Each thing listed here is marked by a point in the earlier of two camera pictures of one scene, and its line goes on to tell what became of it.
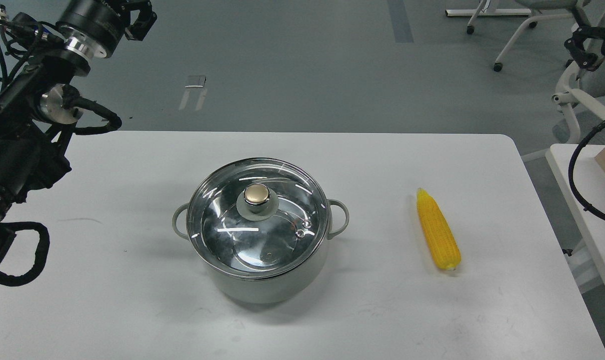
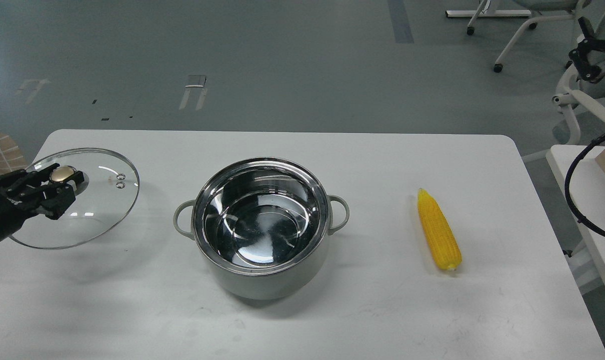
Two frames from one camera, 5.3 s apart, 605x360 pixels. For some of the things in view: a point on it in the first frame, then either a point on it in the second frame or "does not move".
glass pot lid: (257, 218) -> (102, 201)
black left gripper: (146, 19) -> (3, 213)
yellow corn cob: (441, 239) does not move
